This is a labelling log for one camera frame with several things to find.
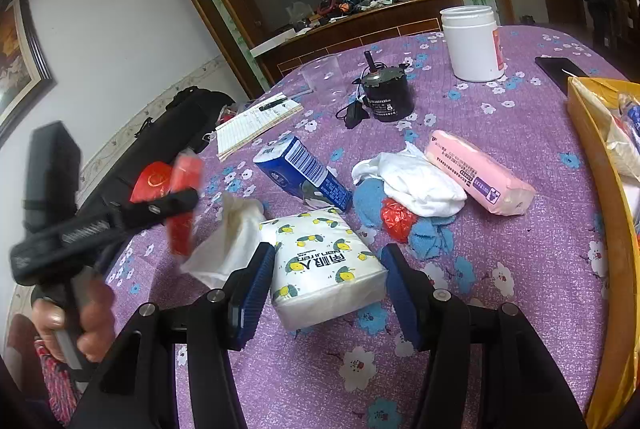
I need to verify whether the black phone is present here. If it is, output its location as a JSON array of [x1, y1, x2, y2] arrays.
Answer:
[[535, 56, 588, 86]]

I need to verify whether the white cloth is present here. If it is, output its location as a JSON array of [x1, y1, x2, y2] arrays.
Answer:
[[351, 142, 468, 217]]

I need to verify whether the lemon print tissue pack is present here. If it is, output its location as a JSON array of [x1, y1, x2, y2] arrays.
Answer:
[[258, 208, 388, 331]]

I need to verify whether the framed wall picture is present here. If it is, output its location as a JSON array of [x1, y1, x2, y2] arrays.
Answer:
[[0, 0, 53, 145]]

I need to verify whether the person's red patterned clothing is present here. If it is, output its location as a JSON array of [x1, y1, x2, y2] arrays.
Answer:
[[32, 341, 81, 427]]

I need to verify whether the red plastic bag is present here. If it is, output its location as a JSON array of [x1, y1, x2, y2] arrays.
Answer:
[[381, 198, 418, 244]]

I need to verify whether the person's left hand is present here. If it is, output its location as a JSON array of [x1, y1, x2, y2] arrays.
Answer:
[[31, 280, 116, 362]]

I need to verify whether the white and red snack packet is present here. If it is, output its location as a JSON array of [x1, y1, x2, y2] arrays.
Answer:
[[605, 109, 640, 182]]

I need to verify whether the black electric motor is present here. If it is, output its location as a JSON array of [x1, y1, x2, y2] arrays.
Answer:
[[361, 50, 416, 123]]

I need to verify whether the blue and white carton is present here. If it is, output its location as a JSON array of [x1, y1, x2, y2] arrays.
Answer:
[[253, 135, 352, 212]]

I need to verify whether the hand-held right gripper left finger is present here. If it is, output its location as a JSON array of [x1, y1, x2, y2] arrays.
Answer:
[[134, 243, 277, 351]]

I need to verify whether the purple floral tablecloth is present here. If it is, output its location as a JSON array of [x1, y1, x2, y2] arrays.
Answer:
[[102, 25, 640, 429]]

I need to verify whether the pink tissue pack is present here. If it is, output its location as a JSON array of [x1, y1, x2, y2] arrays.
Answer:
[[425, 129, 536, 216]]

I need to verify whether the black bag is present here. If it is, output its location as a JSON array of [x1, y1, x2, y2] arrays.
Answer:
[[75, 86, 236, 220]]

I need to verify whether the black cable with plug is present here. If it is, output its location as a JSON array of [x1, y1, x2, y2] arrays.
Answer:
[[336, 76, 371, 129]]

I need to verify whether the clear plastic cup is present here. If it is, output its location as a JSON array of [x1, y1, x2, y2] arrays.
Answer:
[[300, 55, 342, 92]]

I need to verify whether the blue and white tissue packet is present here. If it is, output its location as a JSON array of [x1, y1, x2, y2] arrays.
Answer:
[[619, 92, 640, 130]]

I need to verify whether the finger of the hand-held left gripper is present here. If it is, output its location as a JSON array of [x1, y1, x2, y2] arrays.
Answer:
[[107, 189, 198, 235]]

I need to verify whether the wooden sideboard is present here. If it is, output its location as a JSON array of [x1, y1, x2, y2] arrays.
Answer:
[[145, 0, 501, 95]]

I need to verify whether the yellow cardboard box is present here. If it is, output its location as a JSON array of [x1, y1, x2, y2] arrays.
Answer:
[[566, 76, 640, 429]]

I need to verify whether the blue rag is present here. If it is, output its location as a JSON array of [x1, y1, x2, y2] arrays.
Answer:
[[352, 179, 456, 262]]

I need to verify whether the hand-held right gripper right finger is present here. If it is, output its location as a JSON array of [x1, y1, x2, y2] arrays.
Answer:
[[381, 243, 523, 352]]

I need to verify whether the lined notebook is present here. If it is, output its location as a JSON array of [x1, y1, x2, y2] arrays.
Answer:
[[215, 92, 304, 161]]

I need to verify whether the white crumpled tissue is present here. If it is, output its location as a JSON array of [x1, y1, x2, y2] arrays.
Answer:
[[180, 193, 265, 288]]

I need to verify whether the white plastic jar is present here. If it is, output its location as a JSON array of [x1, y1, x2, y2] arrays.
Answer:
[[440, 5, 506, 82]]

